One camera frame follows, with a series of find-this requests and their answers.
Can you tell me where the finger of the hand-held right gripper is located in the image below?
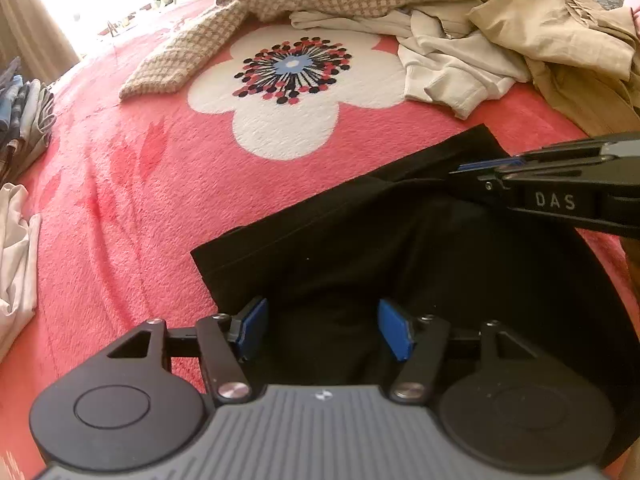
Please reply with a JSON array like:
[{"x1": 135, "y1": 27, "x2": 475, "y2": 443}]
[
  {"x1": 448, "y1": 156, "x2": 616, "y2": 209},
  {"x1": 457, "y1": 132, "x2": 640, "y2": 169}
]

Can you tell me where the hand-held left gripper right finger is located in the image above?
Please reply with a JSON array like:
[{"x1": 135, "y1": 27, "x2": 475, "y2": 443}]
[{"x1": 377, "y1": 299, "x2": 538, "y2": 403}]

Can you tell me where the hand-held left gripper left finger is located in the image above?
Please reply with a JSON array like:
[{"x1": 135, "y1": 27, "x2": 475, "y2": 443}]
[{"x1": 106, "y1": 296, "x2": 271, "y2": 403}]

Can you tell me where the black shirt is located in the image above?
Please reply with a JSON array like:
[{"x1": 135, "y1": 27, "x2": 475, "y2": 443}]
[{"x1": 190, "y1": 124, "x2": 630, "y2": 401}]

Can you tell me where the stack of folded dark clothes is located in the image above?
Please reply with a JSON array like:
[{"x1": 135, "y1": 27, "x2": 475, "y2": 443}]
[{"x1": 0, "y1": 57, "x2": 57, "y2": 183}]

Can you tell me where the cream white garment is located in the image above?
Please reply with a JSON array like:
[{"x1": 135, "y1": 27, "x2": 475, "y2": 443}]
[{"x1": 290, "y1": 7, "x2": 533, "y2": 120}]

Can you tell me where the khaki garment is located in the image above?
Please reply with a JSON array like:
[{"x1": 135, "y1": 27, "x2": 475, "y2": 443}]
[{"x1": 467, "y1": 0, "x2": 640, "y2": 138}]

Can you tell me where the pink floral blanket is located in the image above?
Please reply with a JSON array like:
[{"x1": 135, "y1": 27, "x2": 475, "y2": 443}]
[{"x1": 0, "y1": 0, "x2": 626, "y2": 480}]

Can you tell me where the white folded sheet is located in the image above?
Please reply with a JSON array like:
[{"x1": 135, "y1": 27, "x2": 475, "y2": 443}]
[{"x1": 0, "y1": 182, "x2": 43, "y2": 356}]

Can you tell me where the beige curtain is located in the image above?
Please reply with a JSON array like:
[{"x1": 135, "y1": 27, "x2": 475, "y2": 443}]
[{"x1": 0, "y1": 0, "x2": 81, "y2": 81}]

